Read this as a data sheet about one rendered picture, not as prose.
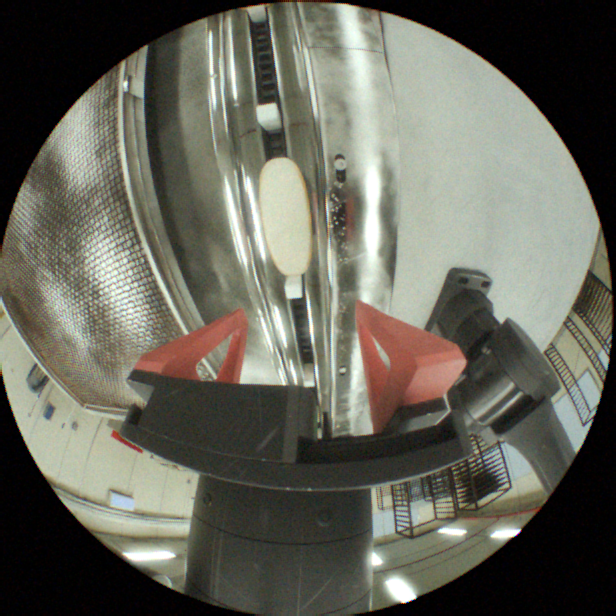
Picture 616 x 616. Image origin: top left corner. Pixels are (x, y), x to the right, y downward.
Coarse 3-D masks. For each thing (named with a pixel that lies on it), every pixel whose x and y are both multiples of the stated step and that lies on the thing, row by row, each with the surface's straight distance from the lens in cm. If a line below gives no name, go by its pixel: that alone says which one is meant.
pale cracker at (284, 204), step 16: (272, 160) 16; (288, 160) 16; (272, 176) 15; (288, 176) 15; (272, 192) 15; (288, 192) 15; (304, 192) 15; (272, 208) 15; (288, 208) 15; (304, 208) 15; (272, 224) 15; (288, 224) 15; (304, 224) 15; (272, 240) 16; (288, 240) 16; (304, 240) 16; (272, 256) 17; (288, 256) 16; (304, 256) 16; (288, 272) 17
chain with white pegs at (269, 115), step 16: (256, 16) 25; (256, 32) 24; (256, 48) 22; (272, 48) 23; (272, 64) 21; (272, 80) 20; (272, 96) 19; (272, 112) 15; (272, 128) 17; (272, 144) 17; (288, 288) 16; (304, 288) 20; (304, 304) 21; (304, 320) 22; (304, 336) 24; (304, 368) 27; (304, 384) 27; (320, 432) 52
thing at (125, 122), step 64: (128, 64) 22; (64, 128) 27; (128, 128) 18; (128, 192) 17; (0, 256) 53; (64, 256) 26; (128, 256) 19; (64, 320) 34; (128, 320) 23; (64, 384) 63
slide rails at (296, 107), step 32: (224, 32) 24; (288, 32) 22; (288, 64) 19; (256, 96) 18; (288, 96) 17; (256, 128) 17; (288, 128) 16; (256, 160) 16; (256, 192) 16; (320, 192) 16; (256, 224) 17; (320, 224) 16; (256, 256) 18; (320, 256) 17; (320, 288) 18; (288, 320) 21; (320, 320) 21; (288, 352) 24; (320, 352) 24; (320, 384) 30
